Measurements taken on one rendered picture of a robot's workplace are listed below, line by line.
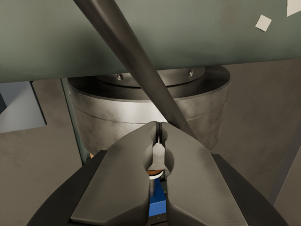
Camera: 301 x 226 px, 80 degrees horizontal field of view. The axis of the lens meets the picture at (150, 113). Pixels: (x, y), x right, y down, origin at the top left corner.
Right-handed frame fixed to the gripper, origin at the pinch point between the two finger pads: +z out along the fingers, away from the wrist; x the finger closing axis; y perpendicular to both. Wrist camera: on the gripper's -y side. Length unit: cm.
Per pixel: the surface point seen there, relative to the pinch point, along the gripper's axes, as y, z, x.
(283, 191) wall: 219, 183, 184
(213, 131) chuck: 10.2, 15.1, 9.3
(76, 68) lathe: -2.4, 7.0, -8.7
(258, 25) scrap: -6.2, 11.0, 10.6
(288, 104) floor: 80, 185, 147
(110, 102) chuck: 2.9, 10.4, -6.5
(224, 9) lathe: -7.7, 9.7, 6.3
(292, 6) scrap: -7.9, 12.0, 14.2
